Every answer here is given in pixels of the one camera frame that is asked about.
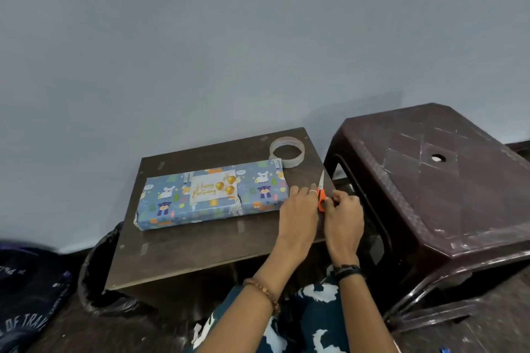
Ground teal white patterned trousers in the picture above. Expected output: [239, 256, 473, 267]
[186, 269, 399, 353]

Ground black cord bracelet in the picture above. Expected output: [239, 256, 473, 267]
[331, 264, 366, 284]

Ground person's left hand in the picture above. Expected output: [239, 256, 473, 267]
[274, 184, 321, 259]

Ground person's right hand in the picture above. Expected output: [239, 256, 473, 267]
[322, 189, 366, 270]

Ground person's left forearm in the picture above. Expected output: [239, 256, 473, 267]
[197, 247, 308, 353]

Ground black trash bin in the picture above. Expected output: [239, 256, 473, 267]
[77, 222, 144, 317]

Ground clear tape roll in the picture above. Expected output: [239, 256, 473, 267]
[268, 136, 306, 169]

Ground small brown wooden table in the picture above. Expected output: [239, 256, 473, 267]
[104, 127, 337, 292]

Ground black purple backpack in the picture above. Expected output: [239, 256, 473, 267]
[0, 243, 74, 353]

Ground brown beaded bracelet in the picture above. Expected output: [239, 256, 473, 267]
[242, 277, 282, 317]

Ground brown plastic stool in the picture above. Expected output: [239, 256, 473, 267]
[323, 102, 530, 334]

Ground orange handled scissors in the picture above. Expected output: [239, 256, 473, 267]
[316, 169, 329, 213]

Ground blue animal-print wrapping paper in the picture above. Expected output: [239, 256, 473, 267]
[133, 158, 290, 232]

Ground white card with gold stickers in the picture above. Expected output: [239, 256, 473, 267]
[188, 170, 239, 203]

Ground person's right forearm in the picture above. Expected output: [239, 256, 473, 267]
[336, 270, 401, 353]

